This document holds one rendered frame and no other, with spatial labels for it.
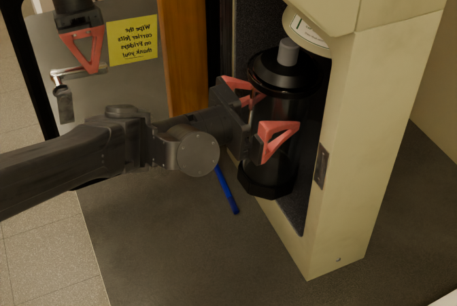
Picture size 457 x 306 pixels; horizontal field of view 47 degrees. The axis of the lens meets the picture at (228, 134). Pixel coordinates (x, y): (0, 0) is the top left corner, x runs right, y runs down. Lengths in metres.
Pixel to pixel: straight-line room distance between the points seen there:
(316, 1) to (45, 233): 1.83
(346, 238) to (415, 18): 0.38
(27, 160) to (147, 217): 0.47
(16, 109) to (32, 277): 0.98
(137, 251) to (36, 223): 1.35
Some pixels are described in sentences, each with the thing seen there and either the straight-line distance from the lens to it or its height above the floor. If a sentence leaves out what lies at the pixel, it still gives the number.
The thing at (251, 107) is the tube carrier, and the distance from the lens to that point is 0.77.
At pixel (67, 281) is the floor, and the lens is 2.05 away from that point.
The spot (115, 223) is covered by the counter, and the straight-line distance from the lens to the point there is 0.97.
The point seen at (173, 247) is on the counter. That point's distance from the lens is 0.92.
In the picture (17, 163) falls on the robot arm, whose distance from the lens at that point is 0.51.
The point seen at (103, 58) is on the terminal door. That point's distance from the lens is 0.81.
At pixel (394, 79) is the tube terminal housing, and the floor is 1.33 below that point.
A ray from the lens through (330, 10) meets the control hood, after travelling 0.51.
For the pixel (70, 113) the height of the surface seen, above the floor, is 1.17.
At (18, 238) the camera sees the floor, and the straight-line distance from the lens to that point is 2.22.
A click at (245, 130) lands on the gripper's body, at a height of 1.21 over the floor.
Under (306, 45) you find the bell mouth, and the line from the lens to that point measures 0.68.
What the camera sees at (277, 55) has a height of 1.27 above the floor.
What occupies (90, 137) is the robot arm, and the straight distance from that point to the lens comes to 0.61.
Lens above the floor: 1.70
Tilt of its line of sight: 44 degrees down
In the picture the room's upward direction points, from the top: straight up
